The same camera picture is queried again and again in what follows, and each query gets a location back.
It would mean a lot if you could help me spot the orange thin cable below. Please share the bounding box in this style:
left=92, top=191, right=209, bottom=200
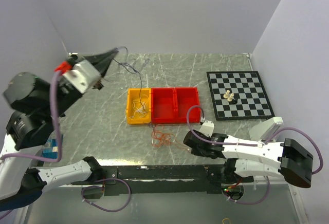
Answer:
left=151, top=123, right=192, bottom=154

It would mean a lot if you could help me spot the red plastic bin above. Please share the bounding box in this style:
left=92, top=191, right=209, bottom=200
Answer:
left=175, top=87, right=200, bottom=123
left=151, top=88, right=177, bottom=124

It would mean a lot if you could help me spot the yellow plastic bin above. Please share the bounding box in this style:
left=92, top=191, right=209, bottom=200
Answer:
left=126, top=88, right=152, bottom=125

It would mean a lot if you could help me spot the purple thin cable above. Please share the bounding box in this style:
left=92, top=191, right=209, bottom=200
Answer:
left=113, top=46, right=156, bottom=128

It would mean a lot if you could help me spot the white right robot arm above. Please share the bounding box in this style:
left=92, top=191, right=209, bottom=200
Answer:
left=183, top=130, right=313, bottom=188

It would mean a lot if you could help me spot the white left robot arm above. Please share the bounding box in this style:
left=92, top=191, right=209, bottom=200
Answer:
left=1, top=48, right=119, bottom=211

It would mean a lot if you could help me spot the cream chess piece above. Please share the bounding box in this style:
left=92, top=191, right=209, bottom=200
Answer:
left=223, top=90, right=230, bottom=99

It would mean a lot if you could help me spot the cream chess pawn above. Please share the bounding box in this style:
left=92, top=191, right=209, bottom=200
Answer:
left=227, top=93, right=234, bottom=102

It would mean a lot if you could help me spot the white plastic stand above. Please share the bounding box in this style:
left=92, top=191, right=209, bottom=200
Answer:
left=249, top=117, right=284, bottom=141

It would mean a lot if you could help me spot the blue white block stack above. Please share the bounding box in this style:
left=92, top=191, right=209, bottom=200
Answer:
left=42, top=138, right=59, bottom=160

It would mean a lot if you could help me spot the black white chessboard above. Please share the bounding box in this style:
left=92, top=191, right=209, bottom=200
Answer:
left=206, top=71, right=275, bottom=121

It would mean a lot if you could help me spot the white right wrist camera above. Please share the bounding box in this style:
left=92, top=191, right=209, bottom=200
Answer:
left=199, top=120, right=214, bottom=137

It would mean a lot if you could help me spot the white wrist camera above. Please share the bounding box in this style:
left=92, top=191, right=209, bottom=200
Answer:
left=63, top=60, right=101, bottom=94
left=199, top=120, right=214, bottom=137

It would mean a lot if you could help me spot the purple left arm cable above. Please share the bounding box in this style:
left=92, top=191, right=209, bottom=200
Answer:
left=0, top=69, right=132, bottom=219

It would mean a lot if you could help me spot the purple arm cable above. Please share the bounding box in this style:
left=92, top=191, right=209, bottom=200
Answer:
left=0, top=69, right=132, bottom=219
left=186, top=105, right=324, bottom=206

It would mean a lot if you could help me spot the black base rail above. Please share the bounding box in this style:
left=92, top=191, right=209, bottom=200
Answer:
left=70, top=164, right=255, bottom=196

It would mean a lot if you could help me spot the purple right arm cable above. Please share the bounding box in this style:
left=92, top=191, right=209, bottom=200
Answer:
left=186, top=105, right=324, bottom=206

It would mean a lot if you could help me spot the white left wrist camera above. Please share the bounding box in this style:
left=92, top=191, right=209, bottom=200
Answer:
left=63, top=60, right=101, bottom=94

